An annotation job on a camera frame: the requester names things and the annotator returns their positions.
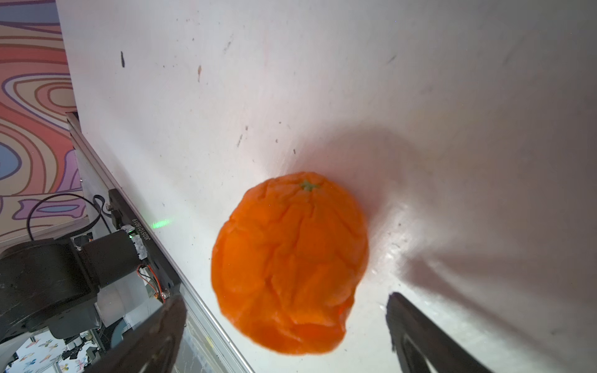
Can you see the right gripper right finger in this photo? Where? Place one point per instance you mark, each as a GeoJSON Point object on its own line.
{"type": "Point", "coordinates": [420, 345]}

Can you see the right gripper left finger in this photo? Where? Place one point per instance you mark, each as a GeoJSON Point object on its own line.
{"type": "Point", "coordinates": [153, 346]}

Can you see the netted orange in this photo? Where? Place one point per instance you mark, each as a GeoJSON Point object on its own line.
{"type": "Point", "coordinates": [286, 265]}

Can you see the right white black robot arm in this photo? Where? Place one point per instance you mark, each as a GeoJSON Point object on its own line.
{"type": "Point", "coordinates": [50, 284]}

